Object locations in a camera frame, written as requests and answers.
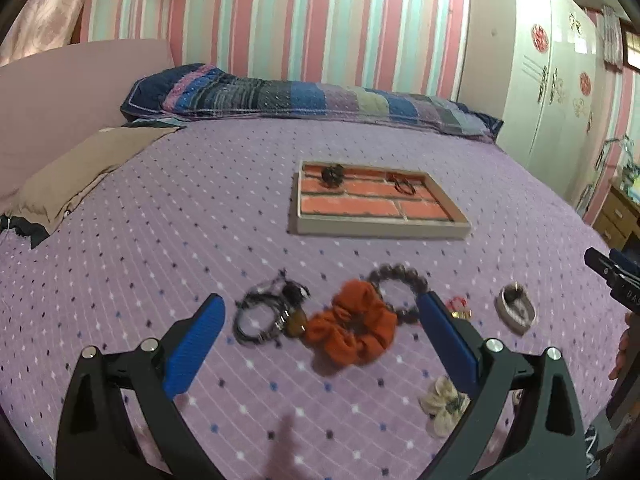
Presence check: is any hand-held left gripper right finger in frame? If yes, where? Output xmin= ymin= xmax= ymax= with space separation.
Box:
xmin=417 ymin=291 xmax=588 ymax=480

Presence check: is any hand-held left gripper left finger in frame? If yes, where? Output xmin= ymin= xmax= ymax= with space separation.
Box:
xmin=55 ymin=292 xmax=227 ymax=480

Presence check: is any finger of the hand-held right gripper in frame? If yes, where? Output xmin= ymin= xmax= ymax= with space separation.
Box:
xmin=609 ymin=249 xmax=640 ymax=281
xmin=584 ymin=247 xmax=626 ymax=286

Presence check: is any small red hair tie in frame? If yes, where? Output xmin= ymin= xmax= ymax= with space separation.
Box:
xmin=445 ymin=295 xmax=473 ymax=322

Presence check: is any white band bracelet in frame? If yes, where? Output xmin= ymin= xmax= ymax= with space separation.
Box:
xmin=495 ymin=282 xmax=537 ymax=336

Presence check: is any black cord bracelet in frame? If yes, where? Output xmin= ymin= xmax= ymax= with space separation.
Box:
xmin=232 ymin=280 xmax=288 ymax=346

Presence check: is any cream flower hair clip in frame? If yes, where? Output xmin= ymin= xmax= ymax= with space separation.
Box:
xmin=419 ymin=376 xmax=472 ymax=438

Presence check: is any brown wooden bead bracelet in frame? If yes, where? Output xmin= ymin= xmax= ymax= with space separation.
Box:
xmin=367 ymin=262 xmax=431 ymax=326

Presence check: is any amber pendant black cord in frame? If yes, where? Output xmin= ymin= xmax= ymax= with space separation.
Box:
xmin=274 ymin=269 xmax=312 ymax=337

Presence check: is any orange scrunchie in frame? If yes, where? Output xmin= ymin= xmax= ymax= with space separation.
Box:
xmin=302 ymin=280 xmax=398 ymax=367

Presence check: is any brick-pattern jewelry tray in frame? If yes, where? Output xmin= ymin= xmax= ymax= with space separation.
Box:
xmin=287 ymin=160 xmax=472 ymax=241

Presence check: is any person's right hand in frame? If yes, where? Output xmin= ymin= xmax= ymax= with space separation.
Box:
xmin=608 ymin=310 xmax=633 ymax=382

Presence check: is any wooden drawer desk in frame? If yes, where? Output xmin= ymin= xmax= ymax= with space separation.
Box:
xmin=595 ymin=185 xmax=640 ymax=251

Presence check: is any purple dotted bedspread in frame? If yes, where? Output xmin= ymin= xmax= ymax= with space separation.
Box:
xmin=0 ymin=117 xmax=616 ymax=480

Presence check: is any white wardrobe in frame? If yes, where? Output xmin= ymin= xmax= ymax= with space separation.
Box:
xmin=462 ymin=0 xmax=608 ymax=206

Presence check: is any beige pillow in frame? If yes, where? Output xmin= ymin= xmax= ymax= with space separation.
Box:
xmin=5 ymin=125 xmax=181 ymax=236

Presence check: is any dark cloth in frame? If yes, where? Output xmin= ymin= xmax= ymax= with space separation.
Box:
xmin=0 ymin=215 xmax=51 ymax=250

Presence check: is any window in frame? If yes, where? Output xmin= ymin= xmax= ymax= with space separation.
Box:
xmin=601 ymin=5 xmax=640 ymax=72

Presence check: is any patchwork striped quilt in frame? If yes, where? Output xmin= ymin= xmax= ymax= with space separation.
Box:
xmin=120 ymin=63 xmax=503 ymax=143

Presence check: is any pink headboard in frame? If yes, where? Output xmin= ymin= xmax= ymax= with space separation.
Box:
xmin=0 ymin=39 xmax=176 ymax=201

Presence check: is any pink floral curtain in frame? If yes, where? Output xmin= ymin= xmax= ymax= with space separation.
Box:
xmin=0 ymin=0 xmax=101 ymax=66

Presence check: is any dark red bracelet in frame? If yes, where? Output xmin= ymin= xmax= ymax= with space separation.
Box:
xmin=386 ymin=172 xmax=417 ymax=196

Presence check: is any black hair tie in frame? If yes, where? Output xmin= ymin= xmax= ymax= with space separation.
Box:
xmin=320 ymin=163 xmax=346 ymax=189

